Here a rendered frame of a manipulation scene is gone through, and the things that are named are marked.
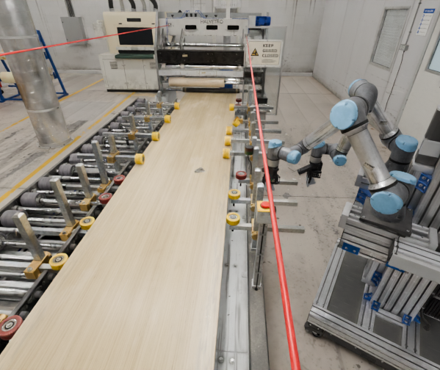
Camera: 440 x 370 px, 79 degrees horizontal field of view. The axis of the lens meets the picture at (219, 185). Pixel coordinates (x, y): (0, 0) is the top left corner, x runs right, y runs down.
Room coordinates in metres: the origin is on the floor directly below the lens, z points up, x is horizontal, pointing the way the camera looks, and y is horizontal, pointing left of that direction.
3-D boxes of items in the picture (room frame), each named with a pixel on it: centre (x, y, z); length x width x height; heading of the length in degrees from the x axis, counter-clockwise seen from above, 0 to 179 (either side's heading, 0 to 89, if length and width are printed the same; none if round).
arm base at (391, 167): (1.49, -1.12, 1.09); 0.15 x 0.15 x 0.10
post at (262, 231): (0.89, -0.19, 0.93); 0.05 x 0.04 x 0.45; 176
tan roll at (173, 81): (4.04, 0.13, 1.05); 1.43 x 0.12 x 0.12; 86
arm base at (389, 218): (1.07, -0.85, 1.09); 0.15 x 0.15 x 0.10
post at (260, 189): (1.15, -0.21, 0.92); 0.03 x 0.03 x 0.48; 86
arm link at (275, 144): (1.42, -0.32, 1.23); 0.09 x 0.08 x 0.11; 45
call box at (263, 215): (0.89, -0.19, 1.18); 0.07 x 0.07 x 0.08; 86
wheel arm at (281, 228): (1.19, -0.28, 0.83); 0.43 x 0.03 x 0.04; 86
